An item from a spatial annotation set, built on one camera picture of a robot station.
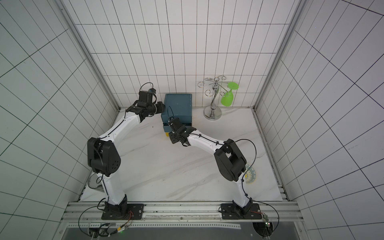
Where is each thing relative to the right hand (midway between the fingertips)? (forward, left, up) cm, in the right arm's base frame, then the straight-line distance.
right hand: (169, 135), depth 92 cm
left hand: (+12, +4, +11) cm, 17 cm away
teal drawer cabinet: (+15, -4, +12) cm, 19 cm away
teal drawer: (+5, +2, +1) cm, 5 cm away
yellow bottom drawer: (-4, 0, +7) cm, 8 cm away
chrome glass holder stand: (+29, -27, -10) cm, 41 cm away
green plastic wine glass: (+28, -37, +6) cm, 47 cm away
